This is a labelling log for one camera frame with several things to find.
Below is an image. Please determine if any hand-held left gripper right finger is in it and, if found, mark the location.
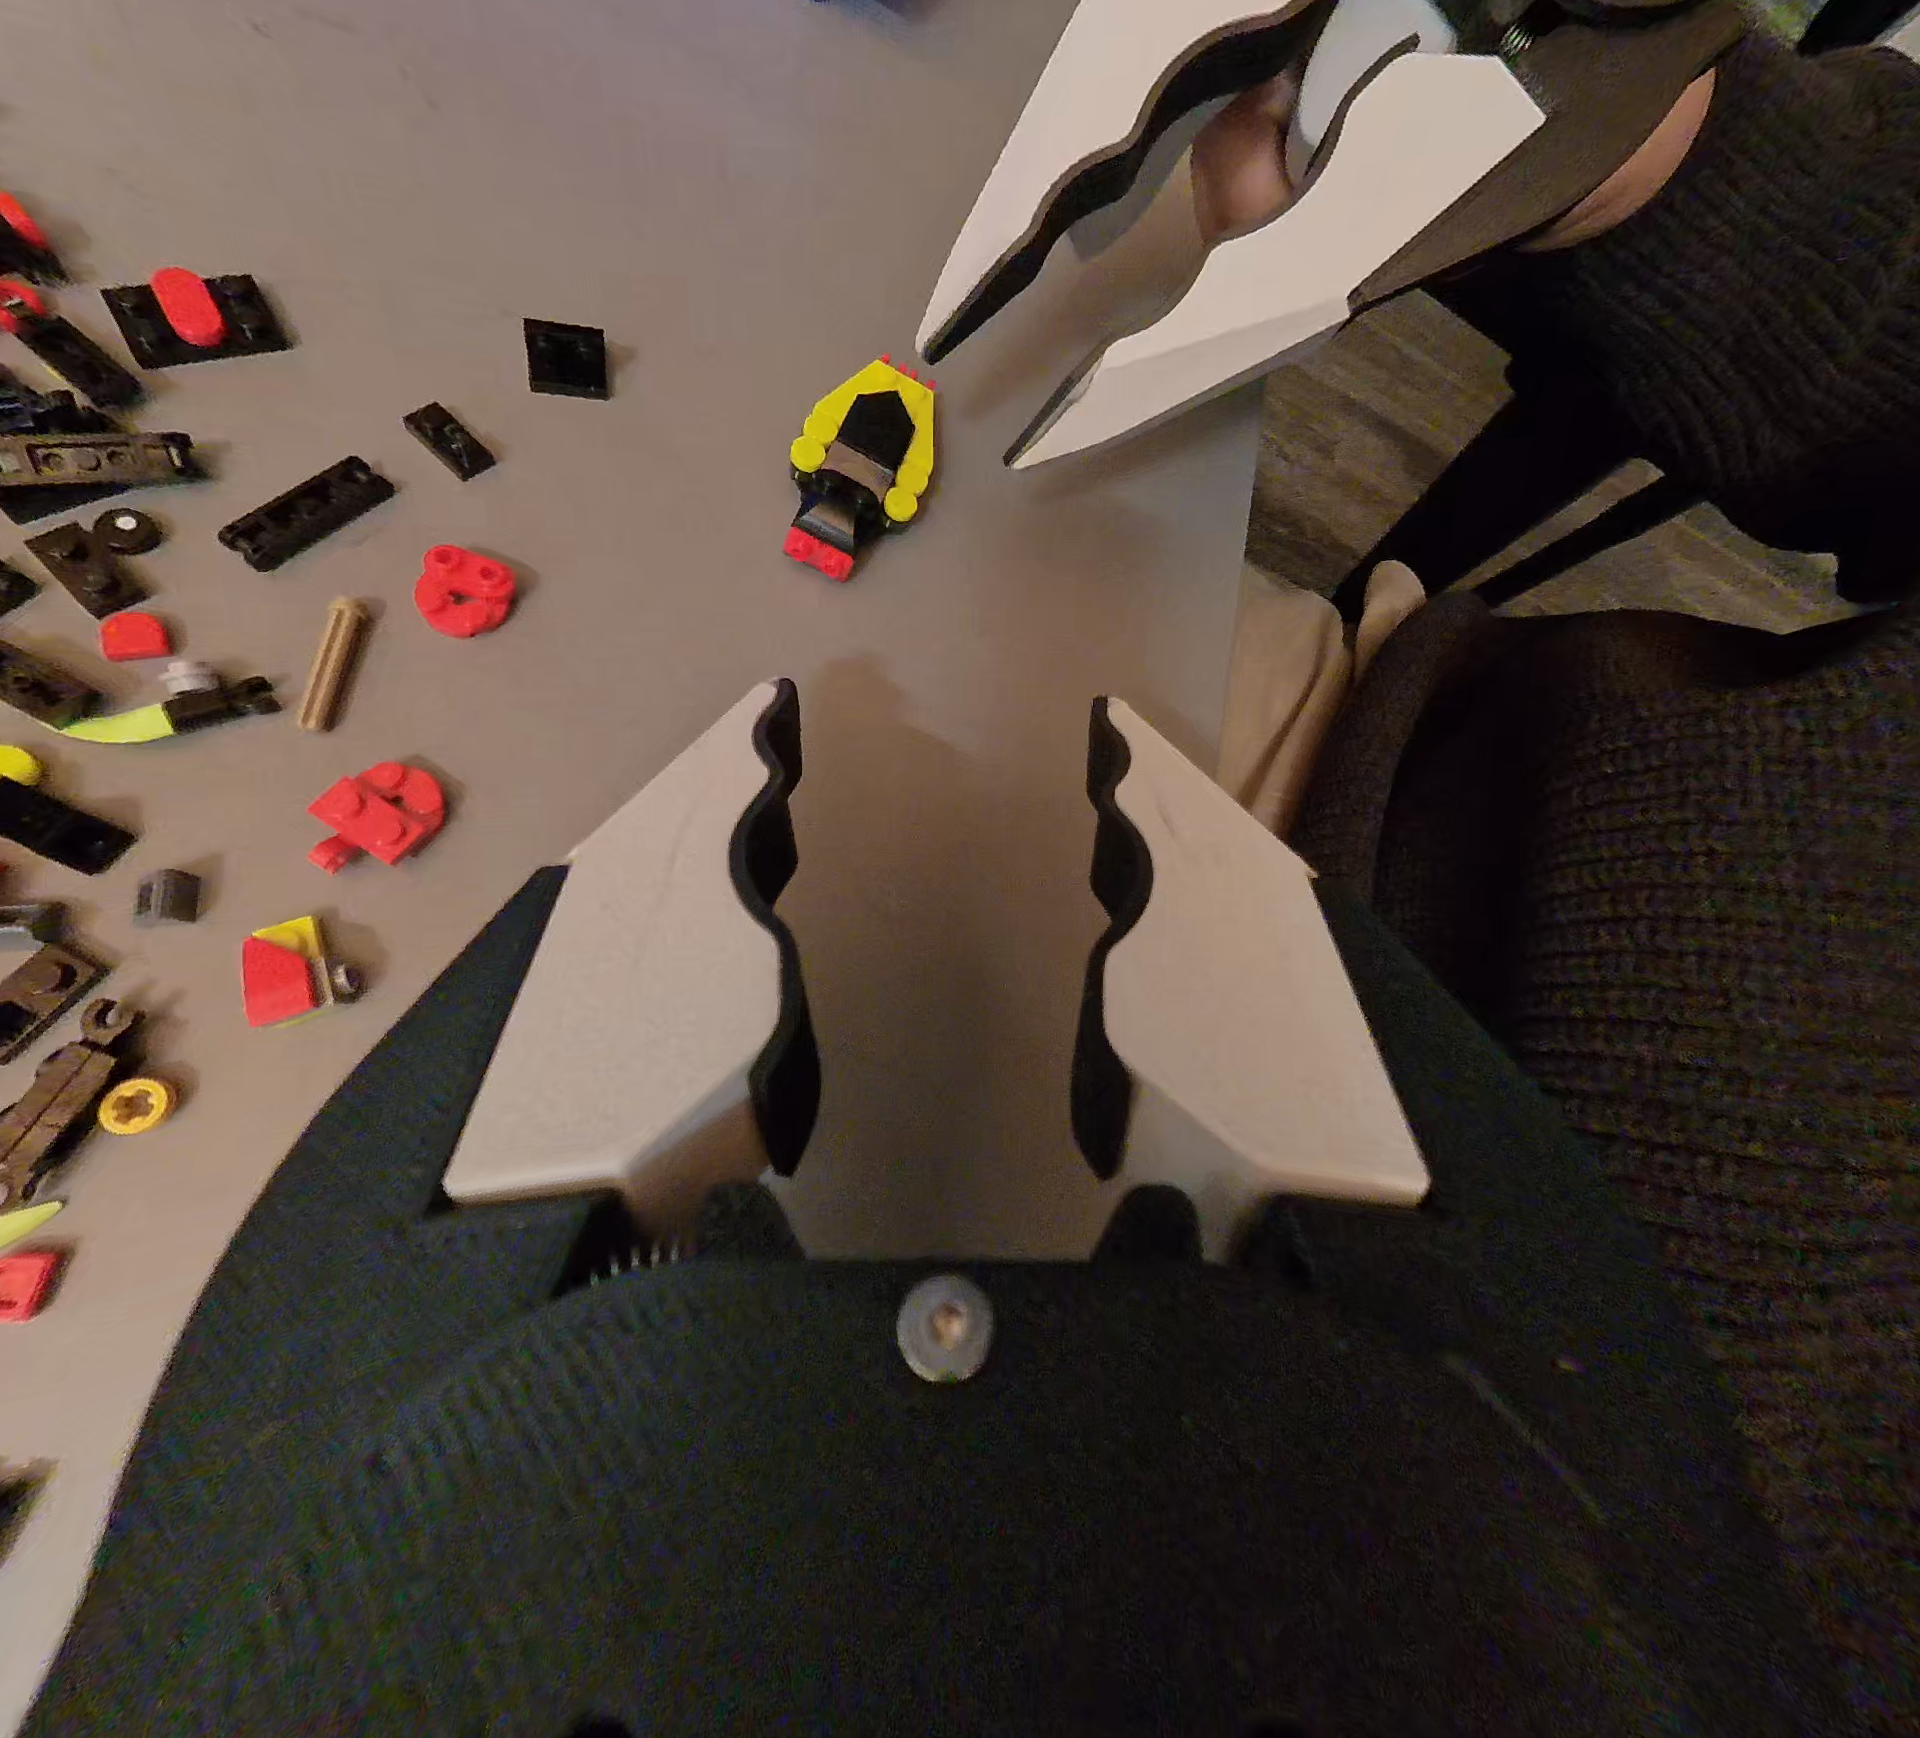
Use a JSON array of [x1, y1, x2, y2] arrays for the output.
[[1069, 696, 1431, 1260]]

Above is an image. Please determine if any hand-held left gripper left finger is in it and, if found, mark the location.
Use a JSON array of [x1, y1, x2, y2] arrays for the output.
[[441, 677, 824, 1240]]

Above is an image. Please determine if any yellow black red lego model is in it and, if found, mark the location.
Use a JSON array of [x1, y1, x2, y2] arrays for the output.
[[783, 355, 945, 583]]

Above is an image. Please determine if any person's right forearm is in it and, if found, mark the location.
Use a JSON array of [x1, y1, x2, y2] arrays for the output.
[[1425, 27, 1920, 607]]

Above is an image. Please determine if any red lego hinge plate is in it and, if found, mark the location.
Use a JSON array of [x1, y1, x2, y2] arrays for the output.
[[307, 760, 450, 876]]

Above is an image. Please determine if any red yellow lego wedge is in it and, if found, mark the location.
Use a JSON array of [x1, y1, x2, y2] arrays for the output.
[[240, 914, 365, 1029]]

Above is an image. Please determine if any red round lego part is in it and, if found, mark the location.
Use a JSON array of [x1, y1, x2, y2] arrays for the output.
[[412, 545, 519, 640]]

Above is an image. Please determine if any tan lego axle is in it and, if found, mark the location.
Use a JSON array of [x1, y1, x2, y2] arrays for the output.
[[295, 595, 371, 734]]

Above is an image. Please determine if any long black lego plate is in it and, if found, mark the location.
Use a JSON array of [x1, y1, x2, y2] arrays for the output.
[[217, 455, 398, 572]]

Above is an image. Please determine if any small black lego plate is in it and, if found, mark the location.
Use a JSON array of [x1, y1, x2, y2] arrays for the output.
[[402, 402, 498, 483]]

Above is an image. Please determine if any black square lego plate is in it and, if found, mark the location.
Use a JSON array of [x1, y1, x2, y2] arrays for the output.
[[522, 317, 612, 402]]

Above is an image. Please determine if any pile of loose lego pieces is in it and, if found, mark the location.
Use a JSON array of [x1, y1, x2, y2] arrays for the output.
[[0, 184, 295, 1328]]

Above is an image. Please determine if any person's right hand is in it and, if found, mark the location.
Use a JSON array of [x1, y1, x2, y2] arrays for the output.
[[1193, 71, 1722, 259]]

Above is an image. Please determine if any person's beige trouser leg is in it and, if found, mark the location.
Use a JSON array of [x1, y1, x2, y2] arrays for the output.
[[1219, 560, 1427, 840]]

